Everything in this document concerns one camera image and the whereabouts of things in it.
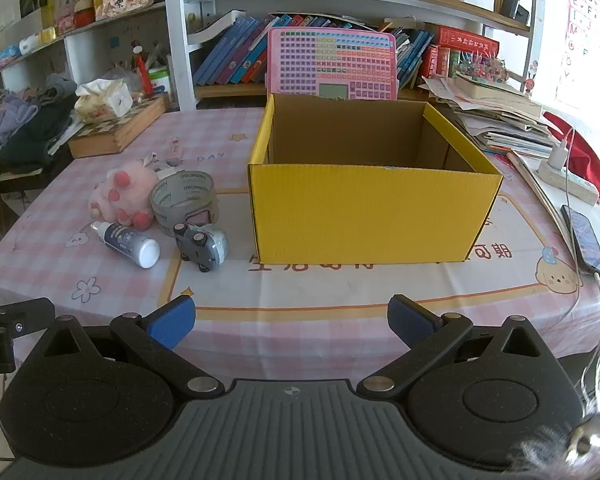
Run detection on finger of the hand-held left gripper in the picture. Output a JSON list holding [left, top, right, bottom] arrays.
[[0, 297, 56, 336]]

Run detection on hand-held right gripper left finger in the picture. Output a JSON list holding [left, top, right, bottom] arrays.
[[34, 295, 226, 401]]

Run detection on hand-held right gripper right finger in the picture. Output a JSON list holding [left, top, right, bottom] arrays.
[[357, 295, 556, 401]]

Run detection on grey toy car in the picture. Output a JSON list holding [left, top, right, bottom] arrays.
[[174, 222, 229, 273]]

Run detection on white squeeze bottle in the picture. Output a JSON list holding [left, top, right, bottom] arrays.
[[90, 221, 161, 269]]

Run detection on silver tape roll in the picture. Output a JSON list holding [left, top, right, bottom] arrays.
[[150, 170, 219, 227]]

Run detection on yellow cardboard box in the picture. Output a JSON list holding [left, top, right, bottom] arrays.
[[247, 92, 504, 265]]

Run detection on pink plush toy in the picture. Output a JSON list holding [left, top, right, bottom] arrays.
[[87, 160, 161, 228]]

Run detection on pink checked tablecloth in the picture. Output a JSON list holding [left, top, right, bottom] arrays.
[[0, 107, 600, 391]]

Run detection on dark wooden side table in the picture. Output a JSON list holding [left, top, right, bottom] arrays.
[[0, 157, 76, 196]]

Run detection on pile of clothes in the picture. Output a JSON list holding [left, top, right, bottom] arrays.
[[0, 74, 81, 176]]

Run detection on black smartphone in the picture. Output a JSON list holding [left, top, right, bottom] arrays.
[[560, 204, 600, 276]]

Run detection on wooden chess box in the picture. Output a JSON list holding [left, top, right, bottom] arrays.
[[67, 94, 172, 159]]

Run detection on white power strip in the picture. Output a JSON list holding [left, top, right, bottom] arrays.
[[536, 157, 600, 206]]

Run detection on grey furry cuff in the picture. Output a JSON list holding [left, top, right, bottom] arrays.
[[510, 355, 600, 480]]

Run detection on white phone charger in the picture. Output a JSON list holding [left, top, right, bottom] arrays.
[[546, 142, 571, 170]]

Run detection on floral tissue pack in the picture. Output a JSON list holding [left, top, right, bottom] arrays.
[[73, 79, 133, 124]]

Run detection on stack of papers and books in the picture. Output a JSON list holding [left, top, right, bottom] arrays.
[[420, 71, 561, 161]]

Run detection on green and white jar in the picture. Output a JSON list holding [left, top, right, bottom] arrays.
[[147, 66, 172, 96]]

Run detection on red cloth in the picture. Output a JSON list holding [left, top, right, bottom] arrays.
[[544, 111, 600, 211]]

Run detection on red and white bottle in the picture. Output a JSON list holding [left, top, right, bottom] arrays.
[[132, 45, 153, 96]]

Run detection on row of colourful books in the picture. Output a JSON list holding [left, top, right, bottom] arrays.
[[192, 12, 436, 88]]

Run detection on pink learning tablet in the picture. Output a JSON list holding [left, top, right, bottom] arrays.
[[266, 26, 400, 102]]

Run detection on white bookshelf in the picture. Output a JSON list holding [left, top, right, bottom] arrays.
[[0, 0, 536, 111]]

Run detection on red book set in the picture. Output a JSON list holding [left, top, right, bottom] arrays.
[[422, 24, 501, 81]]

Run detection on red toy jar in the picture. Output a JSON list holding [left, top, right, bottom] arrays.
[[72, 0, 96, 28]]

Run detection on white charging cable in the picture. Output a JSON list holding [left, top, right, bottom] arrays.
[[555, 127, 600, 401]]

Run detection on alphabet wall poster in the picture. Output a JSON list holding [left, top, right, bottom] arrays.
[[555, 0, 600, 111]]

